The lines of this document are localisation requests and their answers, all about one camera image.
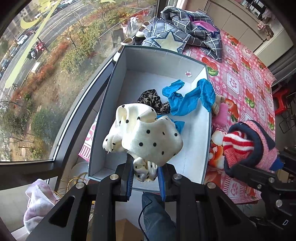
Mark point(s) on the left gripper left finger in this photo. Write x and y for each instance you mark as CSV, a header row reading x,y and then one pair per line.
x,y
69,218

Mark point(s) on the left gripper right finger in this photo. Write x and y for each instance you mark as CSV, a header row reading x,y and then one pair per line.
x,y
204,212

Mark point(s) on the red striped navy sock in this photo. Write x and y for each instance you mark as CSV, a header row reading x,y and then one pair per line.
x,y
248,144

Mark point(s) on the white polka dot scrunchie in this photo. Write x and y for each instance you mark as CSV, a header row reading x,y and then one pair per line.
x,y
150,140

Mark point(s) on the blue jeans leg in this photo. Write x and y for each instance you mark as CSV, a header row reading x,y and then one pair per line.
x,y
157,222

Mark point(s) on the white pink towel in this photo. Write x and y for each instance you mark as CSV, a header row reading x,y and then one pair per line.
x,y
41,200

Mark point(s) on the red plastic stool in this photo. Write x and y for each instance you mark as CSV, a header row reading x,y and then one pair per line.
x,y
281,97

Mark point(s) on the blue crumpled cloth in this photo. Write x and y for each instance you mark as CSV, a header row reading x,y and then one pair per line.
x,y
183,105

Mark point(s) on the pink strawberry tablecloth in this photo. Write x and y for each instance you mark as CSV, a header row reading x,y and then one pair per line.
x,y
241,81

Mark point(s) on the leopard print scrunchie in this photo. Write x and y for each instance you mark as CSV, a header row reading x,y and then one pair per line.
x,y
152,99

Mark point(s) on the grey cardboard storage box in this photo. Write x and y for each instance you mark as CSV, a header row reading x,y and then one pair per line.
x,y
138,69

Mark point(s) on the grey plaid star cloth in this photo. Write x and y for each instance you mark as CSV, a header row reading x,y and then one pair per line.
x,y
185,28

